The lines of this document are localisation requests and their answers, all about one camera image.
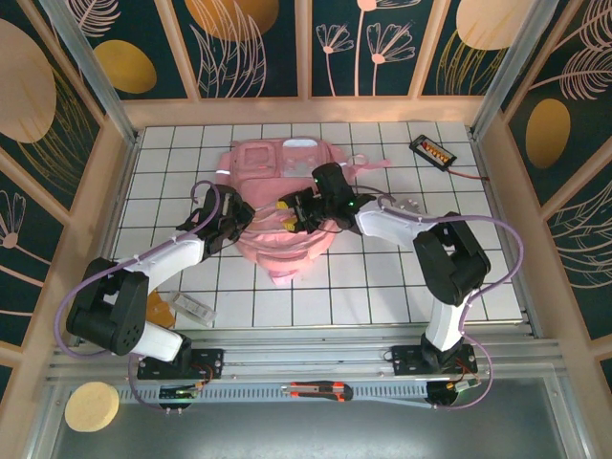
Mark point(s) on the pink student backpack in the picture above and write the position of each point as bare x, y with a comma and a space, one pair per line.
268, 167

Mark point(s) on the clear plastic box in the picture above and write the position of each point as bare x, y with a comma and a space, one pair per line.
191, 308

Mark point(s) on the orange square card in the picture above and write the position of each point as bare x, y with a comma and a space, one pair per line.
160, 311

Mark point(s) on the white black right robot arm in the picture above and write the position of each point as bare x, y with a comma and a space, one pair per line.
392, 225

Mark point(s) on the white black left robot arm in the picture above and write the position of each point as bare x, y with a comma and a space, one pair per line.
167, 255

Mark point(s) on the black case with orange row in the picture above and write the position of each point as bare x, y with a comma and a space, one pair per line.
432, 149

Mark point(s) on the orange black utility knife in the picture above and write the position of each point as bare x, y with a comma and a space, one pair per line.
325, 389

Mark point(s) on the grey metal tray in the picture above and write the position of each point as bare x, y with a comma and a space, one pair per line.
311, 430

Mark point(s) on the round yellow sponge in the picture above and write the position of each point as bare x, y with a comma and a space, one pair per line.
91, 406

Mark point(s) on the aluminium frame rail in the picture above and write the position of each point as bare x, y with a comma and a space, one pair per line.
311, 356

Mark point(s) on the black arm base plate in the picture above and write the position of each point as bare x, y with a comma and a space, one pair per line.
406, 358
210, 363

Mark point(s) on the aluminium frame post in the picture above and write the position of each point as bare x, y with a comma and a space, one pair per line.
95, 81
507, 72

